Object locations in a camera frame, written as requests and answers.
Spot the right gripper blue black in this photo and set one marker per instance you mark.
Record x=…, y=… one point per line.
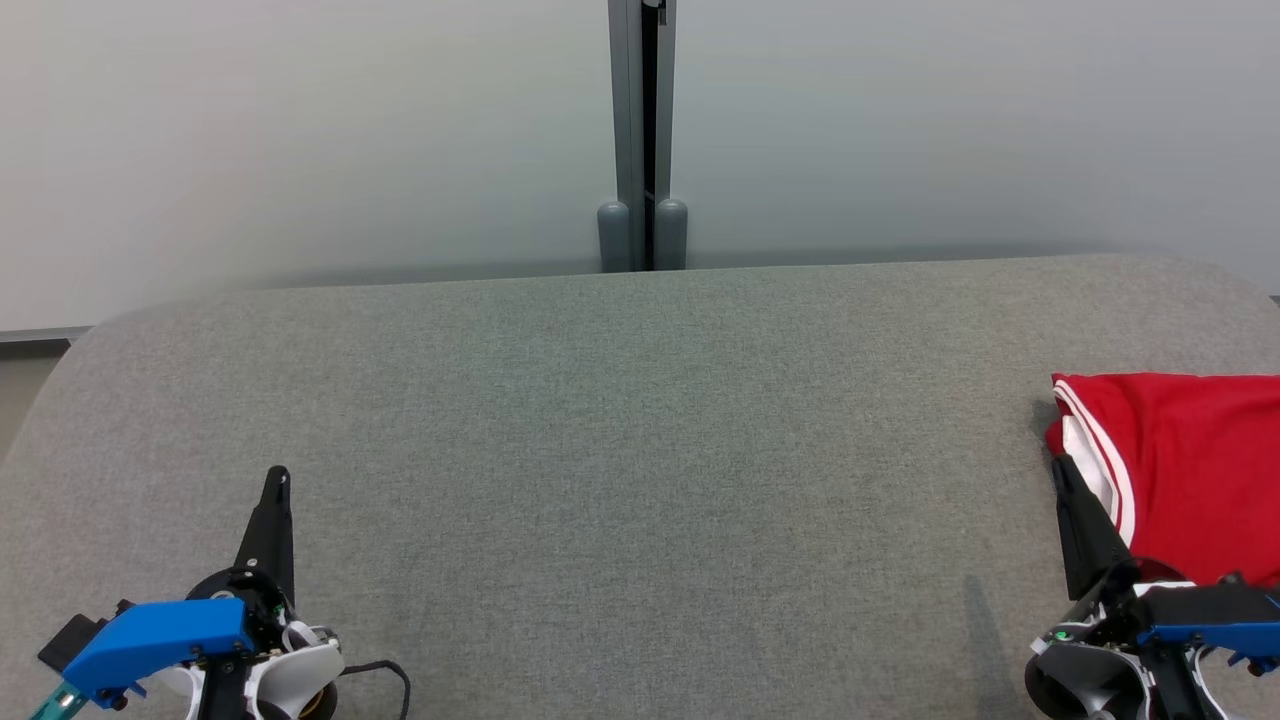
x=1210, y=645

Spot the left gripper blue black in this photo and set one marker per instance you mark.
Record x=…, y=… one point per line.
x=160, y=640

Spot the red jersey white sleeves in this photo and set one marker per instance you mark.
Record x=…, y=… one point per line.
x=1200, y=470

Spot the left white grey robot arm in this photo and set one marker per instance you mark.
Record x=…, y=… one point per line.
x=300, y=678

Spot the grey baseboard strip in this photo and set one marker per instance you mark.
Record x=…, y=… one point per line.
x=40, y=335

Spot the left black wrist camera box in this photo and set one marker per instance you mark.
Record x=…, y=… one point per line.
x=70, y=635

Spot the grey partition post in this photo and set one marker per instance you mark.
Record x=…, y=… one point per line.
x=622, y=100
x=668, y=120

